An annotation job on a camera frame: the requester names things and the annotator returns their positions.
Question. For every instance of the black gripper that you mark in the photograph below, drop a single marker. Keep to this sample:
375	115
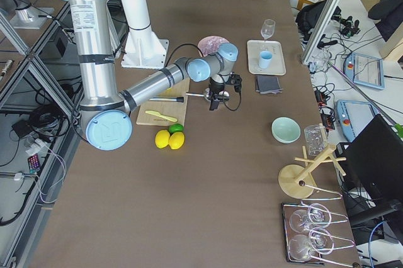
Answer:
216	87

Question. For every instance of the metal ice scoop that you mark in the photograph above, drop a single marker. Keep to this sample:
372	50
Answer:
208	95

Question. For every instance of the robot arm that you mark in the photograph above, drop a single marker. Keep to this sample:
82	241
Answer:
104	108

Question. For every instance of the clear ice cubes pile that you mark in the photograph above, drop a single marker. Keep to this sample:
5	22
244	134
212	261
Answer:
211	41

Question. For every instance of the light blue cup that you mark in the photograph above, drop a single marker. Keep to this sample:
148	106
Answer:
265	58

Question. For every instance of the wooden cutting board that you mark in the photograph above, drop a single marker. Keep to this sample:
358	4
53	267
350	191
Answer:
169	108

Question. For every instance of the green lime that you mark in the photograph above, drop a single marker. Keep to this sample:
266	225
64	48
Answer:
174	128

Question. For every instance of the grey folded cloth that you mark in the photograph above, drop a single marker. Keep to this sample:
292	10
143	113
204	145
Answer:
267	84

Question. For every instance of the yellow lemon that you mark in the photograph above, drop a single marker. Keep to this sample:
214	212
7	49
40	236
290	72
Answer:
162	138
176	140

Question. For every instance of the pink bowl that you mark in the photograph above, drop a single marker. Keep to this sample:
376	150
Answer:
211	44

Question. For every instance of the cream serving tray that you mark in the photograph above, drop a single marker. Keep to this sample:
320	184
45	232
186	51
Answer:
277	65

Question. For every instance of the yellow plastic knife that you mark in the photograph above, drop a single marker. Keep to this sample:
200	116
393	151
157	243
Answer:
159	115

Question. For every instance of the green bowl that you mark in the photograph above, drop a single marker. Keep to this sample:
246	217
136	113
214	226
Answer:
285	130

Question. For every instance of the clear wine glass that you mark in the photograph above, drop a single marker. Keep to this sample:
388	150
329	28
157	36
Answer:
268	29

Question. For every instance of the clear glass mug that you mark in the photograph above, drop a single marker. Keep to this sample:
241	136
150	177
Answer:
316	139

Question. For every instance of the wooden mug tree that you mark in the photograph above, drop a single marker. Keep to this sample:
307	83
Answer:
297	181

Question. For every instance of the black bag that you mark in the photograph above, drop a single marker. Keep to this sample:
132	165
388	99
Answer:
309	15

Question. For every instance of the blue teach pendant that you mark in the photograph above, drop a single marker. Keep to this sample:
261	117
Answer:
354	116
365	70

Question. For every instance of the hanging wine glass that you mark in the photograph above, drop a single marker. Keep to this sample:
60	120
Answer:
307	217
312	248

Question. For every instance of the black glass tray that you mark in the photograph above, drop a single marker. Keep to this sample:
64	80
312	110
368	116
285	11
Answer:
286	210

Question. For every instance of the black monitor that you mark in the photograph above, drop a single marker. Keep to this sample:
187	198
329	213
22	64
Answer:
375	156

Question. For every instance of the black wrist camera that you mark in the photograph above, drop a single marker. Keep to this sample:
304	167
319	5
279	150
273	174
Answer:
236	81

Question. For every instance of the steel black-handled tool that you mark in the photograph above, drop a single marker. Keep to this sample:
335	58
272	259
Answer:
179	99

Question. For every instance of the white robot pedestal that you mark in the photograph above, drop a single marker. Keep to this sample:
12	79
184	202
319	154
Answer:
143	49

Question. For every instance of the aluminium frame post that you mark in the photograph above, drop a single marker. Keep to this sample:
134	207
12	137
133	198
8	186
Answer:
319	29

